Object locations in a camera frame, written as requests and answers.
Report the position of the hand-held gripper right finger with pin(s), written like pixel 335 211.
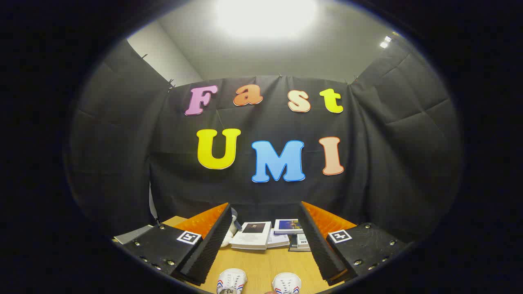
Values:
pixel 320 245

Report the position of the penguin plush toy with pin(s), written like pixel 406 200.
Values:
pixel 234 213

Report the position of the white book dark portrait cover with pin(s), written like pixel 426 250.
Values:
pixel 251 239

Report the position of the white book blue picture cover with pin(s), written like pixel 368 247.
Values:
pixel 288 225

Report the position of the plain white book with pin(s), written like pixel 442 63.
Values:
pixel 278 241

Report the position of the black backdrop cloth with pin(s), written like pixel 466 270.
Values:
pixel 265 192

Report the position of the white round plush toy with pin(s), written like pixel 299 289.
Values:
pixel 227 239

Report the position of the white canvas shoe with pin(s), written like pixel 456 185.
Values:
pixel 287 283
pixel 232 279

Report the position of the pale blue cover book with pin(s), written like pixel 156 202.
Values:
pixel 303 241

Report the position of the grey fabric storage box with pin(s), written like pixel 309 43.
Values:
pixel 130 234

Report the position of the large ceiling light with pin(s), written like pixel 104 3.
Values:
pixel 265 16

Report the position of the small ceiling spot lamp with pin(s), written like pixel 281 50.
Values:
pixel 385 42

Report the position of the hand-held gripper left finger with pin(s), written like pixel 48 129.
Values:
pixel 212 245

